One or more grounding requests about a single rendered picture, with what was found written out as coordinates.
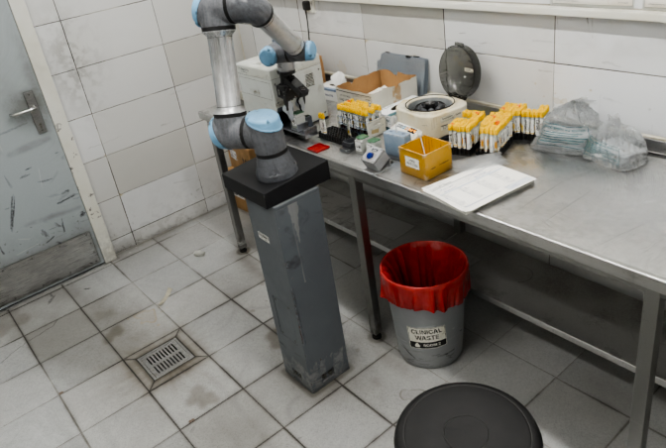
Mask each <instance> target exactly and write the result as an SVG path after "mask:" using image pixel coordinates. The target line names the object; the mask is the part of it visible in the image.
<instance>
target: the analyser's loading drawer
mask: <svg viewBox="0 0 666 448"><path fill-rule="evenodd" d="M296 126H297V129H295V128H292V123H291V121H288V122H285V123H283V124H282V127H283V129H284V130H287V131H290V132H292V133H295V134H297V135H300V136H303V137H305V139H308V138H310V137H313V136H315V135H317V134H318V132H317V126H316V125H315V126H312V127H308V123H307V121H305V122H303V123H300V124H298V125H296Z"/></svg>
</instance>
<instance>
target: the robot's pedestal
mask: <svg viewBox="0 0 666 448"><path fill-rule="evenodd" d="M246 202H247V206H248V210H249V215H250V219H251V223H252V227H253V232H254V236H255V240H256V244H257V249H258V253H259V257H260V262H261V266H262V270H263V274H264V279H265V283H266V287H267V291H268V296H269V300H270V304H271V309H272V313H273V317H274V321H275V326H276V330H277V336H278V341H279V345H280V349H281V354H282V358H283V362H284V366H285V370H286V371H287V372H288V373H289V374H290V375H291V376H293V377H294V378H295V379H296V380H297V381H298V382H300V383H301V384H302V385H303V386H304V387H306V388H307V389H308V390H309V391H310V392H312V393H316V392H318V391H319V390H320V389H322V388H323V387H325V386H326V385H327V384H329V383H330V382H332V381H333V380H334V379H336V378H337V377H339V376H340V375H341V374H343V373H344V372H346V371H347V370H349V369H350V367H349V362H348V357H347V351H346V345H345V339H344V333H343V327H342V321H341V316H340V310H339V304H338V298H337V292H336V286H335V281H334V276H333V270H332V264H331V258H330V252H329V246H328V240H327V234H326V229H325V223H324V217H323V211H322V205H321V199H320V193H319V186H317V185H316V186H314V187H312V188H309V189H307V190H305V191H303V192H301V193H299V194H298V195H296V196H294V197H292V198H290V199H288V200H286V201H284V202H282V203H280V204H278V205H276V206H273V207H271V208H269V209H266V208H264V207H262V206H260V205H258V204H256V203H254V202H252V201H250V200H249V199H247V198H246Z"/></svg>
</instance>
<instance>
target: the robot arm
mask: <svg viewBox="0 0 666 448"><path fill-rule="evenodd" d="M191 14H192V19H193V21H194V22H195V25H196V26H197V27H199V28H201V32H202V34H203V35H204V36H205V37H206V38H207V42H208V48H209V55H210V63H211V70H212V77H213V84H214V91H215V99H216V106H217V108H216V110H215V111H214V113H213V116H214V117H213V118H212V119H211V120H210V122H209V124H210V125H209V126H208V132H209V136H210V139H211V141H212V143H213V144H214V145H215V146H216V147H217V148H219V149H226V150H237V149H254V150H255V154H256V157H257V166H256V176H257V179H258V181H260V182H263V183H275V182H280V181H284V180H286V179H289V178H290V177H292V176H294V175H295V174H296V173H297V171H298V167H297V163H296V161H295V159H294V158H293V156H292V155H291V153H290V151H289V150H288V147H287V143H286V139H285V135H284V131H283V127H282V121H281V120H280V117H279V114H278V113H277V112H276V111H274V110H272V109H259V110H253V111H251V112H249V113H248V114H247V110H246V109H245V108H244V107H243V106H242V105H241V98H240V90H239V82H238V74H237V66H236V60H235V52H234V44H233V34H234V33H235V31H236V24H241V23H245V24H251V25H252V26H253V27H255V28H260V29H261V30H262V31H263V32H265V33H266V34H267V35H268V36H269V37H270V38H271V39H272V43H271V44H269V45H268V46H265V47H264V48H263V49H262V50H261V51H260V53H259V59H260V62H261V63H262V64H263V65H265V66H272V65H275V64H277V74H279V78H280V84H279V85H276V87H277V96H278V97H279V98H281V99H283V103H284V106H283V107H282V110H283V112H285V113H286V114H287V115H288V118H289V119H290V121H293V118H294V117H293V110H292V108H293V103H292V102H291V101H290V100H293V98H295V99H296V101H295V102H294V103H295V105H296V106H297V107H298V108H299V109H300V110H301V111H304V110H305V96H306V95H308V92H309V89H308V88H307V87H306V86H305V85H304V84H303V83H302V82H301V81H299V80H298V79H297V78H296V77H295V76H294V75H293V74H294V73H295V62H296V61H308V60H314V59H315V58H316V54H317V49H316V45H315V44H314V42H312V41H304V40H303V39H302V38H301V37H300V36H299V35H298V34H297V33H296V32H295V31H294V30H293V29H292V28H291V27H290V26H289V25H288V24H287V23H286V22H284V21H283V20H282V19H281V18H280V17H279V16H278V15H277V14H276V13H275V12H274V8H273V6H272V4H270V3H269V2H268V1H267V0H193V2H192V6H191ZM278 89H279V94H280V95H278Z"/></svg>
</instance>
